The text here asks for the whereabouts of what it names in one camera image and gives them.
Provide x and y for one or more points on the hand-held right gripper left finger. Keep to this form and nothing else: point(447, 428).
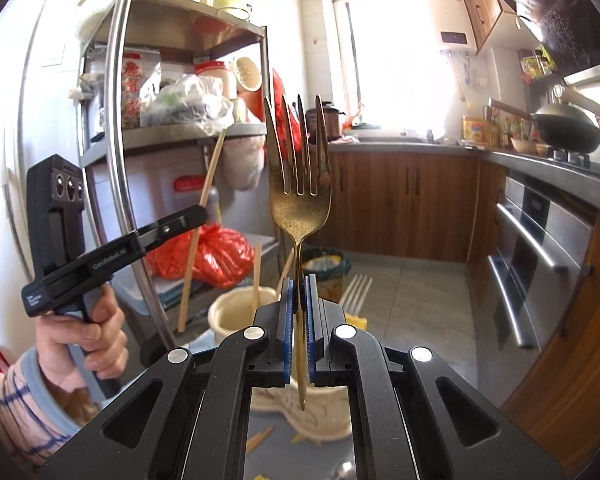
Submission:
point(289, 320)

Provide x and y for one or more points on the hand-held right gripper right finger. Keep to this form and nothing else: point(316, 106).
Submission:
point(310, 330)

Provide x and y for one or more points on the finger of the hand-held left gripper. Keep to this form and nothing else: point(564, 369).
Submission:
point(175, 225)

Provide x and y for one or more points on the wooden chopstick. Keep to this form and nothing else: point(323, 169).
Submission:
point(215, 170)
point(260, 439)
point(286, 271)
point(256, 275)

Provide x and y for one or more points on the floral ceramic utensil holder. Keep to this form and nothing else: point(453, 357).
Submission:
point(235, 315)

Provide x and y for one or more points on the silver fork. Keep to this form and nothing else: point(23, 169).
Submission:
point(355, 295)

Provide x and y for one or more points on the gold fork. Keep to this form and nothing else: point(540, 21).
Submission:
point(300, 210)

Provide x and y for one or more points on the person's left hand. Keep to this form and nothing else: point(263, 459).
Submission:
point(60, 345)

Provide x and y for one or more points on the brown jar with red lid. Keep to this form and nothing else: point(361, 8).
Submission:
point(190, 185)

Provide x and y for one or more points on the trash bin with bag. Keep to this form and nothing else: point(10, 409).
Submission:
point(330, 280)

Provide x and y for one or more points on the grey plastic trays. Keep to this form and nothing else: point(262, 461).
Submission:
point(170, 295)

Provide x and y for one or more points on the metal shelf rack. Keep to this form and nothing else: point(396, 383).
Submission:
point(110, 160)

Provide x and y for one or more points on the hanging white plastic bag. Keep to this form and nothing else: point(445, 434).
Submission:
point(242, 160)

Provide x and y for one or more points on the blue cartoon cloth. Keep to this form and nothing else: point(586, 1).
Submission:
point(290, 462)

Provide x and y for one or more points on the red printed food package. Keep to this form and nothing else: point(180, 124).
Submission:
point(137, 90)

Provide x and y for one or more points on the wooden base cabinet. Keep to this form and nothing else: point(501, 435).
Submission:
point(405, 205)

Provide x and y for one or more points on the hanging red plastic bag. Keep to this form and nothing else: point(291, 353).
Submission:
point(278, 87)

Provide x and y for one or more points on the rice cooker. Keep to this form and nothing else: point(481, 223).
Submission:
point(332, 122)

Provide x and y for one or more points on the stainless steel oven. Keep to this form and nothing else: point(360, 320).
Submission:
point(530, 260)

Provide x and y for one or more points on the yellow oil bottle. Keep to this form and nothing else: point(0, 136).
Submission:
point(475, 130)

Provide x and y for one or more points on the grey kitchen countertop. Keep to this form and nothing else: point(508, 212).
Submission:
point(530, 165)

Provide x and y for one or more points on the kitchen window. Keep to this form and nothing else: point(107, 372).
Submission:
point(395, 60)

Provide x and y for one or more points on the black wok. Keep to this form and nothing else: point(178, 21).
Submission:
point(565, 130)

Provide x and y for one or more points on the white water heater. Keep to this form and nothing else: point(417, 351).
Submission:
point(455, 25)

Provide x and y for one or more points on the black range hood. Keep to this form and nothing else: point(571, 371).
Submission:
point(555, 15)

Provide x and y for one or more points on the white wall switch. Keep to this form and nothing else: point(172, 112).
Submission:
point(54, 57)

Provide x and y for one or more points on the wooden wall cabinet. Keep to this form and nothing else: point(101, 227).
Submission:
point(480, 5)

